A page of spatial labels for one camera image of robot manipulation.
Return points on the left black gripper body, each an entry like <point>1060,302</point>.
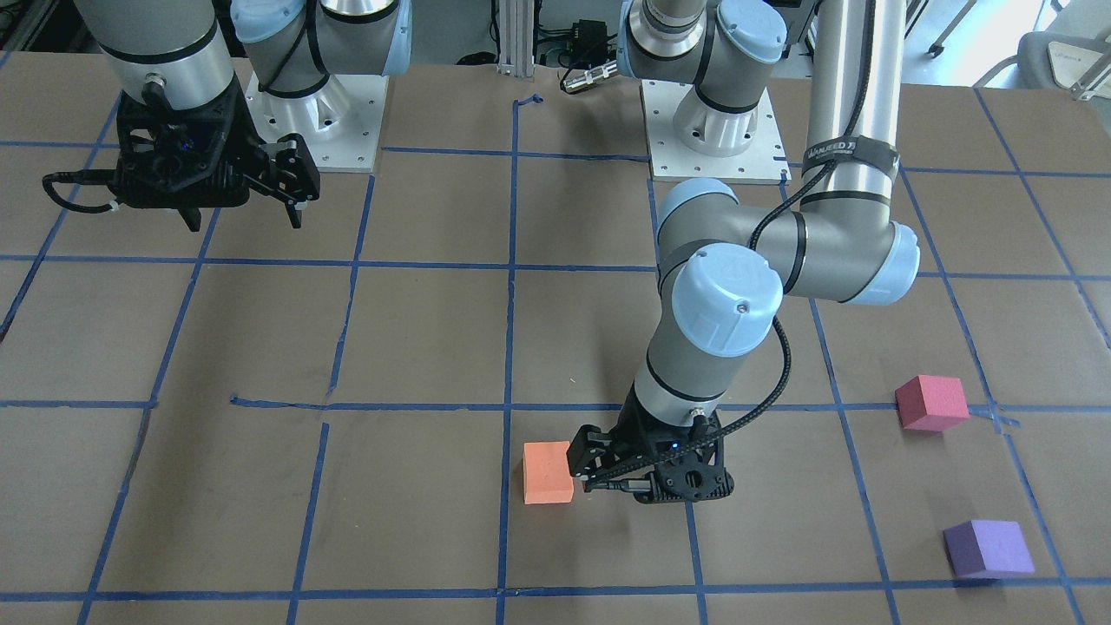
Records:
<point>627,439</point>

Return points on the orange foam cube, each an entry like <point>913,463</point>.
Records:
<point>546,475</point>

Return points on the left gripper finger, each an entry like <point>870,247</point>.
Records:
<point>603,490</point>
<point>590,451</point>

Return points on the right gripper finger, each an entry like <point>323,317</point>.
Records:
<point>286,171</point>
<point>192,217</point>

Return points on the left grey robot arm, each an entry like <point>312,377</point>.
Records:
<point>719,357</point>

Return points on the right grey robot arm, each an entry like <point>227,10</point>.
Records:
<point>173,55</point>

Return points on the pink foam cube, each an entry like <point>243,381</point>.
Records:
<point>931,403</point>

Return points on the purple foam cube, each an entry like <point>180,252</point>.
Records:
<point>988,549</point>

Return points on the aluminium frame post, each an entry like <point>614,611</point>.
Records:
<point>516,38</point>

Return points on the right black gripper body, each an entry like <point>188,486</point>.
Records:
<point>233,128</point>

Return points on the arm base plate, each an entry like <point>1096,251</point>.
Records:
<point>341,123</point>
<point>688,139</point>

